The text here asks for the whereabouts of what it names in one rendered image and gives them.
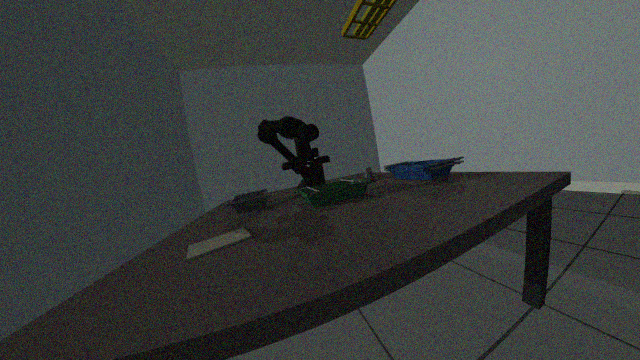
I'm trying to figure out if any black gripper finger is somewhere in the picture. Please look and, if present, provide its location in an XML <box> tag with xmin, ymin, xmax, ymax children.
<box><xmin>295</xmin><ymin>168</ymin><xmax>308</xmax><ymax>185</ymax></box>
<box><xmin>309</xmin><ymin>165</ymin><xmax>319</xmax><ymax>184</ymax></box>

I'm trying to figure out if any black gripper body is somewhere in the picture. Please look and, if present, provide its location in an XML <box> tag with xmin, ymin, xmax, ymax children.
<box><xmin>281</xmin><ymin>144</ymin><xmax>330</xmax><ymax>170</ymax></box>

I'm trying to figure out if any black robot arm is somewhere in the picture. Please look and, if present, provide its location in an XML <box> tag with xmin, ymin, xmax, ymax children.
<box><xmin>258</xmin><ymin>116</ymin><xmax>319</xmax><ymax>163</ymax></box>

